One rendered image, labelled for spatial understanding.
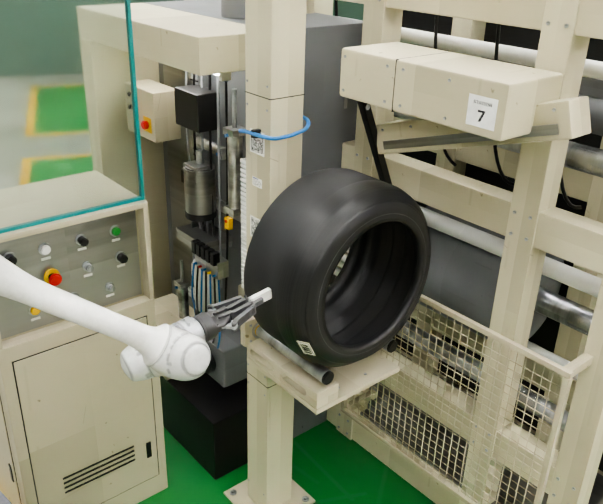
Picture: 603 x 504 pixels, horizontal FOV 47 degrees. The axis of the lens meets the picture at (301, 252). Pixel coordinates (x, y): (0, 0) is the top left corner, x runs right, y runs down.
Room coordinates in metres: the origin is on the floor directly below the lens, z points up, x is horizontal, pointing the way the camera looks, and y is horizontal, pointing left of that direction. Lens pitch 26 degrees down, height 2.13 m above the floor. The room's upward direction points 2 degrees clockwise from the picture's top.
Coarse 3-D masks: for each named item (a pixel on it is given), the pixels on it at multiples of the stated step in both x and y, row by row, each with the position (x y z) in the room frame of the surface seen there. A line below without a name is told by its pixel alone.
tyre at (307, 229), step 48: (288, 192) 1.84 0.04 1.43; (336, 192) 1.78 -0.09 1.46; (384, 192) 1.82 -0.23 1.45; (288, 240) 1.70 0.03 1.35; (336, 240) 1.66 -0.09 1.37; (384, 240) 2.11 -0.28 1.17; (288, 288) 1.62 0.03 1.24; (336, 288) 2.05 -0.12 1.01; (384, 288) 2.03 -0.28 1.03; (288, 336) 1.64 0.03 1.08; (336, 336) 1.91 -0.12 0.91; (384, 336) 1.80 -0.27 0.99
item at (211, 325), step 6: (204, 312) 1.54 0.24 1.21; (210, 312) 1.57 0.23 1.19; (222, 312) 1.57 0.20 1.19; (198, 318) 1.51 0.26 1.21; (204, 318) 1.51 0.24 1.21; (210, 318) 1.52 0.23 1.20; (216, 318) 1.54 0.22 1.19; (228, 318) 1.54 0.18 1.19; (204, 324) 1.50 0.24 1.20; (210, 324) 1.50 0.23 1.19; (216, 324) 1.52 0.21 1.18; (222, 324) 1.52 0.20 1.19; (204, 330) 1.49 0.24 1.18; (210, 330) 1.50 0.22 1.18; (216, 330) 1.51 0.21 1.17; (222, 330) 1.52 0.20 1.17; (210, 336) 1.49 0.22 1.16
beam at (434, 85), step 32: (352, 64) 2.13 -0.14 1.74; (384, 64) 2.03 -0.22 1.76; (416, 64) 1.94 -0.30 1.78; (448, 64) 1.94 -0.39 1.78; (480, 64) 1.96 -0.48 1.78; (512, 64) 1.97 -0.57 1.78; (352, 96) 2.12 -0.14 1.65; (384, 96) 2.02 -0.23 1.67; (416, 96) 1.93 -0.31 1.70; (448, 96) 1.84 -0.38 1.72; (512, 96) 1.72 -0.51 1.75; (544, 96) 1.82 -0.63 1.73; (480, 128) 1.76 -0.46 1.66; (512, 128) 1.74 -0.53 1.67
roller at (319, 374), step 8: (256, 328) 1.94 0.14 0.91; (264, 336) 1.90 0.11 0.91; (272, 344) 1.86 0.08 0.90; (280, 344) 1.84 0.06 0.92; (280, 352) 1.84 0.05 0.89; (288, 352) 1.81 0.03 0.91; (296, 360) 1.77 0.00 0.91; (304, 360) 1.76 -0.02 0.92; (304, 368) 1.74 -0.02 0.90; (312, 368) 1.72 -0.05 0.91; (320, 368) 1.71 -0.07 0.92; (320, 376) 1.69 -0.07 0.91; (328, 376) 1.69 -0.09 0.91
